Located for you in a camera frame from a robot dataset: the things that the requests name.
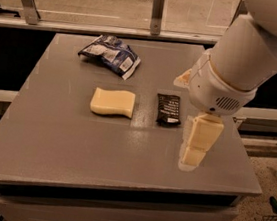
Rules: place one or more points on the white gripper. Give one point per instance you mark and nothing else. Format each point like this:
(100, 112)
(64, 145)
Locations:
(212, 87)

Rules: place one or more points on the yellow sponge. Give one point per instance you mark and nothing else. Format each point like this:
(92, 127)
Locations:
(112, 102)

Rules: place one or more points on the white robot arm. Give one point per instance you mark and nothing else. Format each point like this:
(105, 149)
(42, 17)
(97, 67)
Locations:
(227, 76)

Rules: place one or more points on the black snack bar wrapper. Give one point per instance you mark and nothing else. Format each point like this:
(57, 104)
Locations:
(168, 110)

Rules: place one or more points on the blue white snack bag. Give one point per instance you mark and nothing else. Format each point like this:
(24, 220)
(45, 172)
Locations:
(113, 53)

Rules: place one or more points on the grey table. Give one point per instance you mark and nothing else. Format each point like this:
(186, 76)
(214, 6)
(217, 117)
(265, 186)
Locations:
(59, 161)

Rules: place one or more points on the middle metal bracket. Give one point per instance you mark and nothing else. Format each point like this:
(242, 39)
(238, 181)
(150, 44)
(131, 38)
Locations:
(156, 17)

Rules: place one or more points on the metal bracket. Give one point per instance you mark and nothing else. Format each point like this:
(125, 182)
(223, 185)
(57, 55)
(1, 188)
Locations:
(31, 14)
(156, 17)

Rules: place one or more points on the left metal bracket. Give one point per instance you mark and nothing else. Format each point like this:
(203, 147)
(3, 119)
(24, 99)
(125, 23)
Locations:
(31, 14)

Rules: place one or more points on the metal window rail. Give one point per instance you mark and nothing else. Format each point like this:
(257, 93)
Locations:
(128, 33)

